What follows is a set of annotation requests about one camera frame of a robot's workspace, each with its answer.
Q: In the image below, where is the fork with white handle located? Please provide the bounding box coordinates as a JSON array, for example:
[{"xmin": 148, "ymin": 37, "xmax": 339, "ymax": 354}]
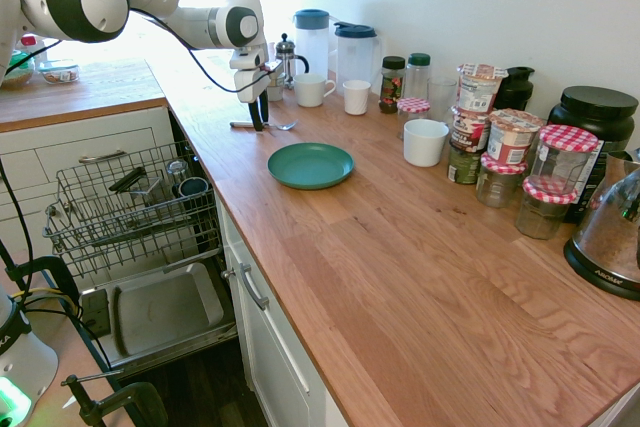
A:
[{"xmin": 229, "ymin": 118, "xmax": 300, "ymax": 133}]

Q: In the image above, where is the black shaker bottle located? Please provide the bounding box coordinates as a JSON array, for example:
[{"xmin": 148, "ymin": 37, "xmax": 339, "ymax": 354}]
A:
[{"xmin": 494, "ymin": 65, "xmax": 537, "ymax": 114}]

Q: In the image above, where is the dark blue mug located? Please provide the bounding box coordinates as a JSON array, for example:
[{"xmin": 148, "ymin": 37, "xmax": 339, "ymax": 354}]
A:
[{"xmin": 178, "ymin": 176, "xmax": 209, "ymax": 199}]

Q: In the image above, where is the clear pitcher light blue lid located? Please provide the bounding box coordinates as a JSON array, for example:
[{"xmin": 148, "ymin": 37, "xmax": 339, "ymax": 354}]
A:
[{"xmin": 292, "ymin": 8, "xmax": 332, "ymax": 84}]

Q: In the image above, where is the black base cable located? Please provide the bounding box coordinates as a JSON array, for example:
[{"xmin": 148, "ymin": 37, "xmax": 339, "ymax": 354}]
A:
[{"xmin": 0, "ymin": 159, "xmax": 122, "ymax": 379}]

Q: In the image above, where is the clear plastic container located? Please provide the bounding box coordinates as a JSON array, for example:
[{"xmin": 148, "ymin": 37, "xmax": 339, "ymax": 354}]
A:
[{"xmin": 128, "ymin": 174, "xmax": 167, "ymax": 209}]

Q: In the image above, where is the yellow cable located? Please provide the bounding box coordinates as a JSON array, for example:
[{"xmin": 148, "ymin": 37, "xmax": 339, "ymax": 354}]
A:
[{"xmin": 6, "ymin": 287, "xmax": 84, "ymax": 321}]

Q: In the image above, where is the yogurt tub white red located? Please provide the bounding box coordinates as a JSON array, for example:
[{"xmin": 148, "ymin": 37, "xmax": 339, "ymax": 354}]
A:
[{"xmin": 456, "ymin": 62, "xmax": 509, "ymax": 115}]

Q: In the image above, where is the glass jar red checkered lid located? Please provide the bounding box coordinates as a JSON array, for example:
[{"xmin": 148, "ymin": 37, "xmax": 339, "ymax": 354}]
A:
[
  {"xmin": 528, "ymin": 123, "xmax": 600, "ymax": 197},
  {"xmin": 396, "ymin": 96, "xmax": 432, "ymax": 142},
  {"xmin": 514, "ymin": 178, "xmax": 578, "ymax": 241},
  {"xmin": 474, "ymin": 151, "xmax": 529, "ymax": 210}
]

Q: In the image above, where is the yogurt tub dark red print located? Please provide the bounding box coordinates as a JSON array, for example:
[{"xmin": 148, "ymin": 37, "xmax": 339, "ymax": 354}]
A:
[{"xmin": 450, "ymin": 105, "xmax": 492, "ymax": 155}]

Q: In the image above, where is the clear pitcher dark blue lid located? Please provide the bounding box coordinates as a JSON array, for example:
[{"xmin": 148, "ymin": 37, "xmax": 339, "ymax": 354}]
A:
[{"xmin": 333, "ymin": 21, "xmax": 384, "ymax": 94}]

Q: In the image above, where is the chrome electric kettle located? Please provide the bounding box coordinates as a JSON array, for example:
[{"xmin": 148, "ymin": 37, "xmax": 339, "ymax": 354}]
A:
[{"xmin": 563, "ymin": 146, "xmax": 640, "ymax": 304}]

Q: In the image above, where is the large black supplement tub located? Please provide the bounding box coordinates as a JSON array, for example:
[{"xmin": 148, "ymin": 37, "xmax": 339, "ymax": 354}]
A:
[{"xmin": 546, "ymin": 85, "xmax": 640, "ymax": 226}]

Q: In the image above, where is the large white mug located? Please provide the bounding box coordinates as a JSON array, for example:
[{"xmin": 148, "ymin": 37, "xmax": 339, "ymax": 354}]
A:
[{"xmin": 292, "ymin": 72, "xmax": 338, "ymax": 109}]

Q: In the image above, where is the red capped bottle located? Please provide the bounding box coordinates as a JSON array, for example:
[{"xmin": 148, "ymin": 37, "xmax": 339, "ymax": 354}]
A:
[{"xmin": 19, "ymin": 33, "xmax": 49, "ymax": 64}]

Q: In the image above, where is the clear drinking glass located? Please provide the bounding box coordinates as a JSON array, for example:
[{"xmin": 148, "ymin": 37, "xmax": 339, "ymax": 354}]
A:
[{"xmin": 426, "ymin": 76, "xmax": 459, "ymax": 124}]

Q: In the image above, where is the grey wire dishwasher rack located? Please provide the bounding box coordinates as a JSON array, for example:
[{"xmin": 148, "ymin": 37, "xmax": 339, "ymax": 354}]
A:
[{"xmin": 41, "ymin": 141, "xmax": 224, "ymax": 282}]

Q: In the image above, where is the glass French press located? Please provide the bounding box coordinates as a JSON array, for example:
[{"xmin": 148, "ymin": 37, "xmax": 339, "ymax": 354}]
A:
[{"xmin": 273, "ymin": 32, "xmax": 311, "ymax": 92}]

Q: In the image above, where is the silver curved cabinet handle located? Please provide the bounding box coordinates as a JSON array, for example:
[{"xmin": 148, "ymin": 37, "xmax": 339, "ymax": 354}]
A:
[{"xmin": 77, "ymin": 148, "xmax": 129, "ymax": 165}]

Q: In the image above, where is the dishwasher door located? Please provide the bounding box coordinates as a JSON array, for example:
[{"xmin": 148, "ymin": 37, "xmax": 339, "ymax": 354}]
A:
[{"xmin": 78, "ymin": 260, "xmax": 239, "ymax": 379}]

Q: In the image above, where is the clear bottle green cap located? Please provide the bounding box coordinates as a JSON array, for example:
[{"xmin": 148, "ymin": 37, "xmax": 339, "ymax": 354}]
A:
[{"xmin": 405, "ymin": 52, "xmax": 432, "ymax": 103}]

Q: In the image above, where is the clear food storage box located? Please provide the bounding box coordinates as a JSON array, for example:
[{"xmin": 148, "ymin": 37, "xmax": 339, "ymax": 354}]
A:
[{"xmin": 38, "ymin": 58, "xmax": 82, "ymax": 85}]

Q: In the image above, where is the jar with green lid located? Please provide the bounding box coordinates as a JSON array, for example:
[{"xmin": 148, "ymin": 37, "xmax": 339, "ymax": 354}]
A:
[{"xmin": 3, "ymin": 48, "xmax": 37, "ymax": 87}]

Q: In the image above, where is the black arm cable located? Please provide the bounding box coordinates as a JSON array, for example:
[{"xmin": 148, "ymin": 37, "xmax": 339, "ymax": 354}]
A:
[{"xmin": 127, "ymin": 6, "xmax": 241, "ymax": 95}]

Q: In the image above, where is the teal plate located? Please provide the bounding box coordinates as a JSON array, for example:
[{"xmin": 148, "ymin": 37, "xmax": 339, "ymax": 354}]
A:
[{"xmin": 266, "ymin": 142, "xmax": 357, "ymax": 192}]

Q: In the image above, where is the white ribbed cup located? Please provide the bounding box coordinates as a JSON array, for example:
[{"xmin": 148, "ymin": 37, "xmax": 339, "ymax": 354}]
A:
[{"xmin": 342, "ymin": 78, "xmax": 373, "ymax": 117}]

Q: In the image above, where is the dark green tub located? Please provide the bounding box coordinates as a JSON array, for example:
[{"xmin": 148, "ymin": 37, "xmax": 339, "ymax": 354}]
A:
[{"xmin": 445, "ymin": 139, "xmax": 484, "ymax": 185}]

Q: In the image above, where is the plain white cup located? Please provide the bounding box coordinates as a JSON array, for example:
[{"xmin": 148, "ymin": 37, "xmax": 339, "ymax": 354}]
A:
[{"xmin": 402, "ymin": 118, "xmax": 450, "ymax": 168}]

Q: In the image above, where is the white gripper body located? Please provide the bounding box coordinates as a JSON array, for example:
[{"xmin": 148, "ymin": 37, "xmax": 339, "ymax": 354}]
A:
[{"xmin": 234, "ymin": 65, "xmax": 274, "ymax": 105}]

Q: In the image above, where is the silver drawer handle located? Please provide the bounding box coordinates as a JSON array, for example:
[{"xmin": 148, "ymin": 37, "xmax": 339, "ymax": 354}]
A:
[{"xmin": 238, "ymin": 262, "xmax": 271, "ymax": 311}]

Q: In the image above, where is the spice jar black lid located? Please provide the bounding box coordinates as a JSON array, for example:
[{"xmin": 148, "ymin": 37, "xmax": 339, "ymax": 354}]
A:
[{"xmin": 379, "ymin": 55, "xmax": 407, "ymax": 115}]

